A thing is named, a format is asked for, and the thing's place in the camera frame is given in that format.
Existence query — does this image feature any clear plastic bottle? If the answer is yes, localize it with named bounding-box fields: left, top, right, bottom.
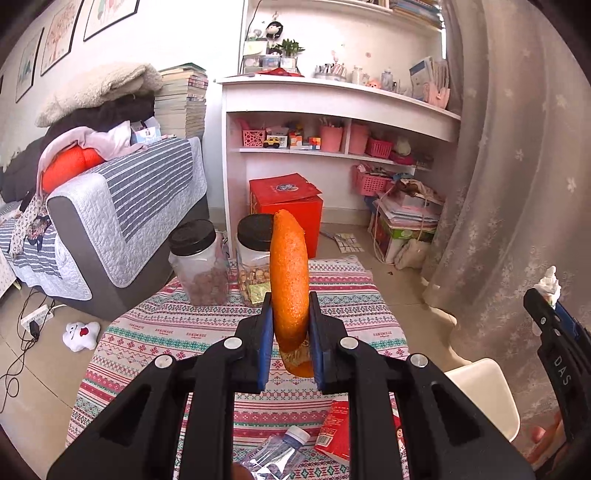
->
left=239, top=425, right=311, bottom=480

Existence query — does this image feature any person's right hand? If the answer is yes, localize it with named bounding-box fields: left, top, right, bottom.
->
left=525, top=414, right=567, bottom=465

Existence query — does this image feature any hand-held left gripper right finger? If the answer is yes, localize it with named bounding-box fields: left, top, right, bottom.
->
left=308, top=292, right=536, bottom=480

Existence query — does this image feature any red cardboard box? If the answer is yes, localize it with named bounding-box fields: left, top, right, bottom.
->
left=249, top=172, right=324, bottom=260

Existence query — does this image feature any floral lace curtain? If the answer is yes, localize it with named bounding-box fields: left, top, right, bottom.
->
left=422, top=0, right=591, bottom=417

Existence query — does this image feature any grey sofa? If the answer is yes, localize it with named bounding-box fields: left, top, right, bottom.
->
left=0, top=136, right=211, bottom=320

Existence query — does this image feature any pile of bags and papers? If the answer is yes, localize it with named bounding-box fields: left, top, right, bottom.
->
left=369, top=182, right=447, bottom=271

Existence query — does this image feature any framed wall picture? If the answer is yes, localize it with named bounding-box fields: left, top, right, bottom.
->
left=15, top=27, right=45, bottom=103
left=82, top=0, right=141, bottom=42
left=40, top=0, right=84, bottom=77

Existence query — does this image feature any pink clothing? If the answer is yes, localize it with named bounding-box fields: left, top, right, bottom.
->
left=37, top=120, right=148, bottom=186

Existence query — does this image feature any beige fluffy blanket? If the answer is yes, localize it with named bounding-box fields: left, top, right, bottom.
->
left=35, top=63, right=165, bottom=128

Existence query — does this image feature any red instant noodle cup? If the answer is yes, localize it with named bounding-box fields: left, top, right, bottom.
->
left=314, top=400, right=407, bottom=467

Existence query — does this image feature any white tissue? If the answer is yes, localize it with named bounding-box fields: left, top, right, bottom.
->
left=539, top=265, right=563, bottom=308

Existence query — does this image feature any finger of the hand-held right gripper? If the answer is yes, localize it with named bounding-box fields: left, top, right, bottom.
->
left=523, top=287, right=572, bottom=352
left=555, top=301, right=591, bottom=352

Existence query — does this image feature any white plush toy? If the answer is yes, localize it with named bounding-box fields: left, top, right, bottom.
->
left=63, top=320, right=101, bottom=353

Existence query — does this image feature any floral garment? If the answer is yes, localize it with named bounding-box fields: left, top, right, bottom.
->
left=8, top=191, right=52, bottom=257

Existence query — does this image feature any pink shelf basket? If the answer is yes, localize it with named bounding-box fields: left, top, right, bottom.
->
left=366, top=137, right=394, bottom=159

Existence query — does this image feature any pink pen holder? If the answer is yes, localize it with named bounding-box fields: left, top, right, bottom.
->
left=319, top=125, right=345, bottom=153
left=346, top=124, right=370, bottom=156

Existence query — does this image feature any dark blanket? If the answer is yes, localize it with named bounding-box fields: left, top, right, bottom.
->
left=0, top=94, right=156, bottom=200

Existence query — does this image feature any paper on floor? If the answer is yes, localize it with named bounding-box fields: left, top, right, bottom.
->
left=333, top=233, right=366, bottom=254

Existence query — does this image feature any jar with brown balls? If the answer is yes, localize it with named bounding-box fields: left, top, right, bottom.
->
left=168, top=219, right=230, bottom=306

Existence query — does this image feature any orange cushion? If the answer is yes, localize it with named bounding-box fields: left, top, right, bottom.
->
left=41, top=147, right=105, bottom=194

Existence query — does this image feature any white chair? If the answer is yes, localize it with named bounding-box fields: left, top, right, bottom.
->
left=443, top=357, right=520, bottom=445

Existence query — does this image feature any stack of books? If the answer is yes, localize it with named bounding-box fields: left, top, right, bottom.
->
left=153, top=64, right=209, bottom=140

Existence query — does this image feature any large pink basket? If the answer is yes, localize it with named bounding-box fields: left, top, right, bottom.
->
left=353, top=165, right=393, bottom=196

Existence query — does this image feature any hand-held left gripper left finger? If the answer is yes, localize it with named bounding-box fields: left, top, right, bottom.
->
left=46, top=292, right=274, bottom=480

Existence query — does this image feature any white power strip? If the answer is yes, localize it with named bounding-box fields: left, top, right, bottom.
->
left=20, top=304, right=57, bottom=330

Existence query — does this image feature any blue tissue box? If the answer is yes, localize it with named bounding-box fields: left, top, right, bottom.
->
left=130, top=120, right=163, bottom=147

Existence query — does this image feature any green potted plant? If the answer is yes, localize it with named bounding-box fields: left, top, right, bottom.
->
left=270, top=39, right=306, bottom=70

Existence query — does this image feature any striped grey quilt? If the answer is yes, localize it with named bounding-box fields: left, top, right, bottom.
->
left=45, top=137, right=209, bottom=289

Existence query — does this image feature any jar with crackers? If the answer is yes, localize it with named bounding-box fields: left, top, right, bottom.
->
left=236, top=213, right=276, bottom=308

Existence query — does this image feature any white bookshelf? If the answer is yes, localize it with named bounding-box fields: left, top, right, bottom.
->
left=215, top=0, right=463, bottom=260

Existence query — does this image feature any black cable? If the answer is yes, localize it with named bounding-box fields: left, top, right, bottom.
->
left=0, top=288, right=52, bottom=403

